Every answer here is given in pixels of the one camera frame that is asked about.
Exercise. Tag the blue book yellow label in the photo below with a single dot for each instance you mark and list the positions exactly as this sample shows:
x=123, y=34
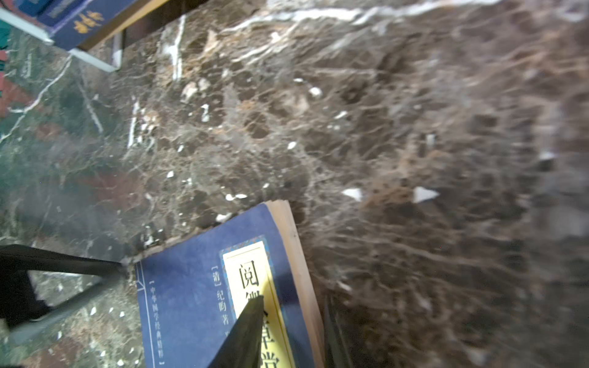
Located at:
x=191, y=294
x=70, y=23

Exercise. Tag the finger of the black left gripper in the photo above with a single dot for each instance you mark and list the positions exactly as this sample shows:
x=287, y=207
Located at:
x=41, y=288

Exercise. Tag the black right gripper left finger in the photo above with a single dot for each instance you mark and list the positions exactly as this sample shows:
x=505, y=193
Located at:
x=242, y=347

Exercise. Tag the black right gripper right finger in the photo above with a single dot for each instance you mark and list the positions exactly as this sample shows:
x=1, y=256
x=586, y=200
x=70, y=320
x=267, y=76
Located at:
x=337, y=349

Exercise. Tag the white wooden book rack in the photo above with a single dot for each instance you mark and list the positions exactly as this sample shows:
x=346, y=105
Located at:
x=114, y=30

